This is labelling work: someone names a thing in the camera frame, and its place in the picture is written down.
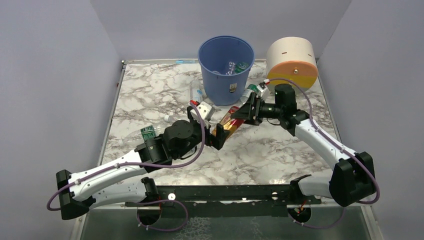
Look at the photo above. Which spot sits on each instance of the gold red snack packet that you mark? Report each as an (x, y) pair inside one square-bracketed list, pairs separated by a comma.
[(231, 124)]

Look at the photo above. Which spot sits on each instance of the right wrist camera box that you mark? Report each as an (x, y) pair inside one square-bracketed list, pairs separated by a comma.
[(263, 89)]

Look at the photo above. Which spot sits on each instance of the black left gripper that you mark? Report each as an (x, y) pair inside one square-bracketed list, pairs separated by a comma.
[(205, 137)]

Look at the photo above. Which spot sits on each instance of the clear bottle white cap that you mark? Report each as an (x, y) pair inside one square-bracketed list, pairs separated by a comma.
[(173, 118)]

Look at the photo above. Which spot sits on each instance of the clear bottle dark green label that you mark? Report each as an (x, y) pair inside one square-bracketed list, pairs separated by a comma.
[(139, 136)]

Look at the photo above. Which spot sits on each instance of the clear bottle white green label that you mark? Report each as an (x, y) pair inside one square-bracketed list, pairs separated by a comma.
[(252, 88)]

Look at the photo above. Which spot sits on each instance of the green floral label bottle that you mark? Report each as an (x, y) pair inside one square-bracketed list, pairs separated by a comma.
[(240, 67)]

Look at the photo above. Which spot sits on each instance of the upright-lying bottle blue white label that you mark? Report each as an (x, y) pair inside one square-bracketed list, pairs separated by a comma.
[(195, 91)]

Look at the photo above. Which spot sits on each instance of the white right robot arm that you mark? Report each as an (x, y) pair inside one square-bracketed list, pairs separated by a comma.
[(353, 177)]

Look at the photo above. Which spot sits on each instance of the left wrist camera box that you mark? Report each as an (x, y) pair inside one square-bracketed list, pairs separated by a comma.
[(202, 112)]

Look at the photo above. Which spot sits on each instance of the blue plastic bin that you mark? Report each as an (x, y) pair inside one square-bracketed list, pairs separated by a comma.
[(225, 63)]

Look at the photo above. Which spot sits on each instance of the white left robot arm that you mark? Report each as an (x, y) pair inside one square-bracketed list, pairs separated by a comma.
[(176, 146)]

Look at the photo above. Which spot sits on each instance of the round pastel drawer cabinet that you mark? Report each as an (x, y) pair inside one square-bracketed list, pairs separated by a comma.
[(292, 58)]

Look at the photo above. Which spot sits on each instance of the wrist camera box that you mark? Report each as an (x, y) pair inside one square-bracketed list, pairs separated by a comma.
[(263, 89), (202, 112)]

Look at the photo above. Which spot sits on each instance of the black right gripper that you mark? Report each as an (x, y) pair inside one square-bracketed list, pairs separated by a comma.
[(257, 110)]

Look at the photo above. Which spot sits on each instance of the black aluminium mounting rail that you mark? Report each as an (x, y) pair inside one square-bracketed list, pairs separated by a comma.
[(211, 201)]

